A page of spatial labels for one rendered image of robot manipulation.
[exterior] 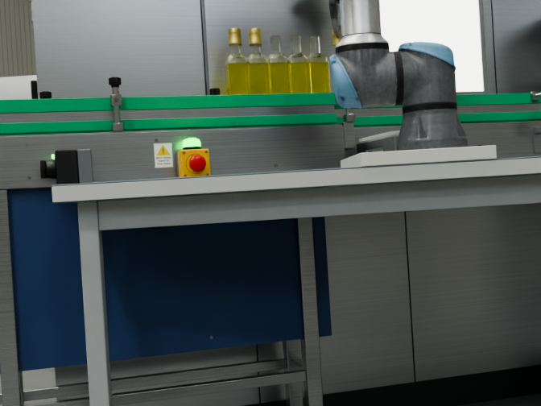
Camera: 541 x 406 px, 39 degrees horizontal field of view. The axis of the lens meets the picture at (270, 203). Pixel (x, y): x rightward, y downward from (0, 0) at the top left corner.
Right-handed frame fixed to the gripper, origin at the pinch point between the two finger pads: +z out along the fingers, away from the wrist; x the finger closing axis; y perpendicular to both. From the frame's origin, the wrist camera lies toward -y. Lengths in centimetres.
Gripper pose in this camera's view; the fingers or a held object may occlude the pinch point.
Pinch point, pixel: (337, 33)
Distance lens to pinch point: 225.1
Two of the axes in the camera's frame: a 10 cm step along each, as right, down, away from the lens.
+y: 9.2, 0.1, -4.0
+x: 4.0, -1.8, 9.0
